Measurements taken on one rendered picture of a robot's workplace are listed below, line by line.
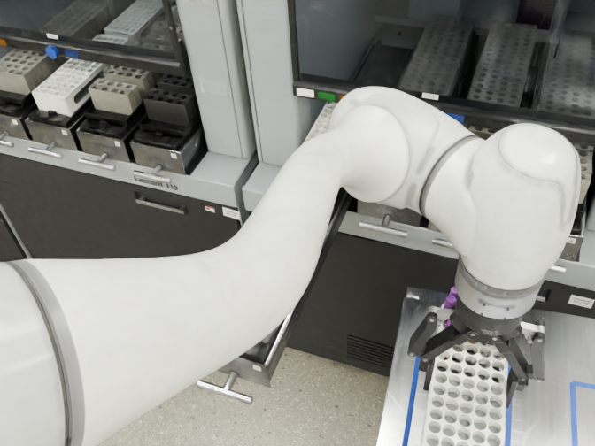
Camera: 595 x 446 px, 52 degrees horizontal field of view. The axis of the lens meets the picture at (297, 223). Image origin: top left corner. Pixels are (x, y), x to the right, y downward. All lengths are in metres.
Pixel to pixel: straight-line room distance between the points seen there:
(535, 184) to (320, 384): 1.44
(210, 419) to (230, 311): 1.57
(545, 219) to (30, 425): 0.45
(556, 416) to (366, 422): 0.94
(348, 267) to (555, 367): 0.60
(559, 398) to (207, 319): 0.76
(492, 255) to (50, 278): 0.43
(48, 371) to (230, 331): 0.10
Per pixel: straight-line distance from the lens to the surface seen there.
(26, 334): 0.27
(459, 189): 0.60
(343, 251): 1.42
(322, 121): 1.37
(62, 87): 1.64
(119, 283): 0.30
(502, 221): 0.58
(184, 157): 1.44
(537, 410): 1.00
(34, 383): 0.27
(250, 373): 1.06
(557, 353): 1.06
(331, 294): 1.57
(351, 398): 1.89
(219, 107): 1.40
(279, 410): 1.88
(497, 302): 0.67
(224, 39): 1.29
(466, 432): 0.86
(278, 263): 0.37
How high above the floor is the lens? 1.68
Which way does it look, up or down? 46 degrees down
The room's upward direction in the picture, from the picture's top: 5 degrees counter-clockwise
